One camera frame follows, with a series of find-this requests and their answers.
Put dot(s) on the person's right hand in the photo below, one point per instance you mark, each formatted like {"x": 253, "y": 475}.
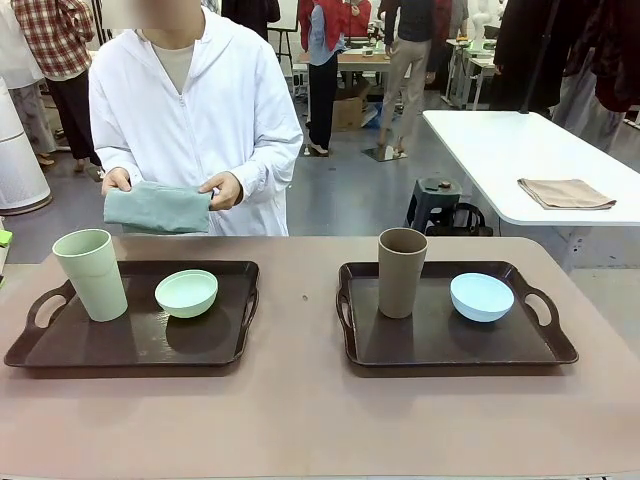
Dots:
{"x": 116, "y": 181}

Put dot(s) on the person's left hand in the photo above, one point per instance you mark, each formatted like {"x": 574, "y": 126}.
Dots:
{"x": 226, "y": 190}

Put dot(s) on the green cloth mat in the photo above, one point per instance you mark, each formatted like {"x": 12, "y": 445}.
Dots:
{"x": 155, "y": 210}

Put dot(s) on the light green tall cup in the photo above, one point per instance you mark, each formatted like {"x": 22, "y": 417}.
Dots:
{"x": 95, "y": 280}

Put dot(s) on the light green bowl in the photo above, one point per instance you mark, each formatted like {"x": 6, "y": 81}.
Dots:
{"x": 186, "y": 297}

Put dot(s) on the brown tall cup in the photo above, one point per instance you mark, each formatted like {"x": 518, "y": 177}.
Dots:
{"x": 400, "y": 280}

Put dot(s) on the light blue bowl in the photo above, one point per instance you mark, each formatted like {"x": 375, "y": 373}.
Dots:
{"x": 481, "y": 300}

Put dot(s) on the beige cloth mat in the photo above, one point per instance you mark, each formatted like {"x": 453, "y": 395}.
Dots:
{"x": 565, "y": 192}

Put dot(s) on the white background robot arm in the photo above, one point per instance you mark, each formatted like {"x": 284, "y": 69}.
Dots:
{"x": 477, "y": 20}

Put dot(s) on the person's right forearm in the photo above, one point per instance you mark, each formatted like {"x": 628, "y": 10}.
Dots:
{"x": 114, "y": 157}

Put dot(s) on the person's left forearm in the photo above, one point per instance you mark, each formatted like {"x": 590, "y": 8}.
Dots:
{"x": 267, "y": 167}

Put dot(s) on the dark brown tray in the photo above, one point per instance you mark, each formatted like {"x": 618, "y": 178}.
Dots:
{"x": 140, "y": 340}
{"x": 440, "y": 340}

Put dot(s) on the grey floor plate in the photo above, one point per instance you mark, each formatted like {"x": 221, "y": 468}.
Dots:
{"x": 95, "y": 173}

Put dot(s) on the person in white hoodie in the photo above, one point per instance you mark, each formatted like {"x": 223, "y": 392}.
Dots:
{"x": 200, "y": 125}

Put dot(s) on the white air purifier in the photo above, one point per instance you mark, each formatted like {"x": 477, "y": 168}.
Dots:
{"x": 20, "y": 170}

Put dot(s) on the cardboard box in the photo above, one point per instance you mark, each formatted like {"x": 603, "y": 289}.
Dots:
{"x": 347, "y": 112}

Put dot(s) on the bystander in red vest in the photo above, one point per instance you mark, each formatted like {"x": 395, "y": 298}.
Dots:
{"x": 322, "y": 75}

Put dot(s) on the black easel stand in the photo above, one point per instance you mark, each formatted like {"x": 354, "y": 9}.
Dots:
{"x": 282, "y": 50}

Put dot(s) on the bystander in red plaid shirt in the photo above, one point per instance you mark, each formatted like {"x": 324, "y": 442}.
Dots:
{"x": 57, "y": 40}

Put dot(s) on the black tripod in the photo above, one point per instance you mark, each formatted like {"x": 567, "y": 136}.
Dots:
{"x": 104, "y": 20}

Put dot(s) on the shiny metal floor plate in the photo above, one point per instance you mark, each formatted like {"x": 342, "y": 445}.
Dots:
{"x": 384, "y": 153}

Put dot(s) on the wooden top desk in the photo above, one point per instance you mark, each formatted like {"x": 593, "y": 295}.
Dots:
{"x": 360, "y": 56}

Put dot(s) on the dark green plastic stool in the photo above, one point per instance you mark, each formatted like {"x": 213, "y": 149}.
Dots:
{"x": 432, "y": 200}

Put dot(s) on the bystander in beige trousers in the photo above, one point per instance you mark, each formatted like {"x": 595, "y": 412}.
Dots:
{"x": 407, "y": 75}

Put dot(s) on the black bag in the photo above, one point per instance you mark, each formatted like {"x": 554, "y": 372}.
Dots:
{"x": 470, "y": 220}

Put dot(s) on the white table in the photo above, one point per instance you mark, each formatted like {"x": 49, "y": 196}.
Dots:
{"x": 500, "y": 150}

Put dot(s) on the dark hanging clothing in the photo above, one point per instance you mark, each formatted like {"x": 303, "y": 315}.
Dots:
{"x": 550, "y": 50}

